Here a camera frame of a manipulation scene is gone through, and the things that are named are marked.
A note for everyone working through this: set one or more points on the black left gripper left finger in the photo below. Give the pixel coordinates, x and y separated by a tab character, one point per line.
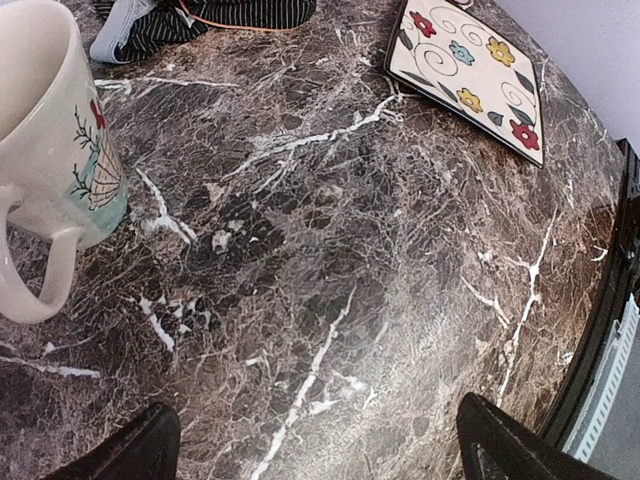
145	448

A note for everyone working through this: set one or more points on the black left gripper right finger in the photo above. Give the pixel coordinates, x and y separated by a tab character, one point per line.
493	445

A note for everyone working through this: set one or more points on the cream ceramic mug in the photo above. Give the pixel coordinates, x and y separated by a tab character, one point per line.
61	179

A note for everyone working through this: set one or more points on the black striped underwear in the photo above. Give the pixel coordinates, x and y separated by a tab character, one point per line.
135	30

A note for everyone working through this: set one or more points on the floral patterned square coaster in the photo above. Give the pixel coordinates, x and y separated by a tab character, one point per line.
456	60

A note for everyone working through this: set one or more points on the white slotted cable duct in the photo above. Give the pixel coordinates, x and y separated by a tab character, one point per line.
604	388

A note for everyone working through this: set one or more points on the black table edge rail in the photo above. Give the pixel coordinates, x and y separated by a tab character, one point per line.
619	279

